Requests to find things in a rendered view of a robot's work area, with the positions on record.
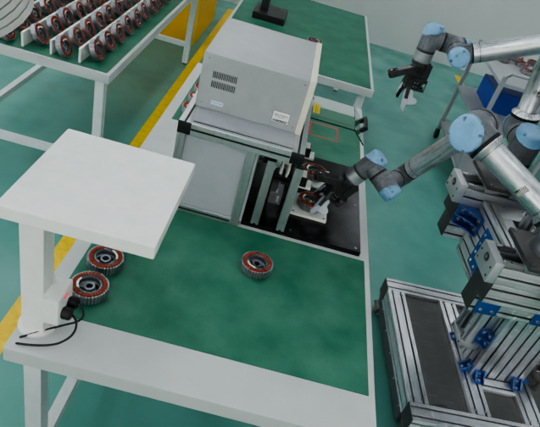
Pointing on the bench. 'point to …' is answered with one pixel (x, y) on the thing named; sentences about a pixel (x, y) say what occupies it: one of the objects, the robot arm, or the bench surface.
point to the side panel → (214, 178)
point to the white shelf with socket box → (86, 215)
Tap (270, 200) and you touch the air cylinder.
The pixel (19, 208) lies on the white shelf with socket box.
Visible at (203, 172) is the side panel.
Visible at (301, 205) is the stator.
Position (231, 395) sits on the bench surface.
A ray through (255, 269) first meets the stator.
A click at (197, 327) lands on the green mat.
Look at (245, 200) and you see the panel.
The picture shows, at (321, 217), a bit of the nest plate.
